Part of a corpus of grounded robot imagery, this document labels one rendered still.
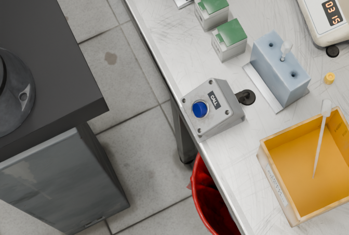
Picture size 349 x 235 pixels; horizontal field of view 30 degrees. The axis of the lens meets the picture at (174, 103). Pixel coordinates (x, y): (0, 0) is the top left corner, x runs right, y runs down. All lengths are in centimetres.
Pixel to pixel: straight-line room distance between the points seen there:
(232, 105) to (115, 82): 106
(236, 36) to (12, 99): 37
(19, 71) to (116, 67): 106
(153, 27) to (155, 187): 89
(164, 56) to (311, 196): 34
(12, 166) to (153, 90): 97
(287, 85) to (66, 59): 36
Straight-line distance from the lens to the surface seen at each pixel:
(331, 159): 110
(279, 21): 117
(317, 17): 114
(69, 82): 106
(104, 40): 212
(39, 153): 114
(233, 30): 108
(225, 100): 102
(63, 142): 114
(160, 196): 196
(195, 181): 152
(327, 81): 113
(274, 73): 104
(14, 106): 103
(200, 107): 103
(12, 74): 102
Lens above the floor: 193
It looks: 73 degrees down
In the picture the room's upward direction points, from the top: 7 degrees counter-clockwise
